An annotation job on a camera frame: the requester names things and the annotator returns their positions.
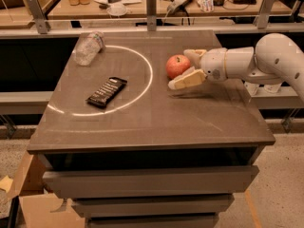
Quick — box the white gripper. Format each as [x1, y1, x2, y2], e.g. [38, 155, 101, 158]
[168, 47, 227, 90]

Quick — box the red apple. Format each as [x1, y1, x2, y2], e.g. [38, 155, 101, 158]
[165, 54, 191, 79]

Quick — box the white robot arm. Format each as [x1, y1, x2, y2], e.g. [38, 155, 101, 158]
[168, 33, 304, 101]

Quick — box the clear sanitizer bottle left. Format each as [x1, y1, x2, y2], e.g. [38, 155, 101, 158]
[244, 82, 259, 96]

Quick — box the clear sanitizer bottle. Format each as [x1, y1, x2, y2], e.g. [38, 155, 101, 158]
[264, 83, 281, 94]
[244, 82, 259, 96]

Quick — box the clear sanitizer bottle right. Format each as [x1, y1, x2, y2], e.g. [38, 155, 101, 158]
[264, 83, 281, 94]

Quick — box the clear plastic water bottle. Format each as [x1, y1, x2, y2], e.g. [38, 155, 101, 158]
[73, 31, 104, 67]

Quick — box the patterned small packet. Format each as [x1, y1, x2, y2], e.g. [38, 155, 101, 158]
[197, 0, 214, 12]

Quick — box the grey power strip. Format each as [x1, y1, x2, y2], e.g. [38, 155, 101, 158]
[167, 0, 192, 14]

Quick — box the black snack bar wrapper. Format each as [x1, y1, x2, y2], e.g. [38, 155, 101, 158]
[86, 77, 127, 108]

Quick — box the white bowl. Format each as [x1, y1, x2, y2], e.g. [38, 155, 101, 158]
[106, 5, 127, 17]

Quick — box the grey drawer cabinet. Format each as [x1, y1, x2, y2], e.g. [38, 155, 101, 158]
[28, 31, 275, 228]

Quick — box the cardboard box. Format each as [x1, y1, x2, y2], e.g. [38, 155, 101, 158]
[7, 151, 85, 228]

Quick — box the metal rail bracket middle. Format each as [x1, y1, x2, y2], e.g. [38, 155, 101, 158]
[146, 0, 157, 31]

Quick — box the metal rail bracket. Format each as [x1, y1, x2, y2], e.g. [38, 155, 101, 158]
[26, 0, 49, 34]
[254, 0, 275, 29]
[146, 0, 157, 31]

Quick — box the metal rail bracket right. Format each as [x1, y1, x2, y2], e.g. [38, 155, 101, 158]
[254, 0, 275, 29]

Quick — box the metal rail bracket left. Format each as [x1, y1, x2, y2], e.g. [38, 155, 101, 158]
[26, 0, 49, 34]

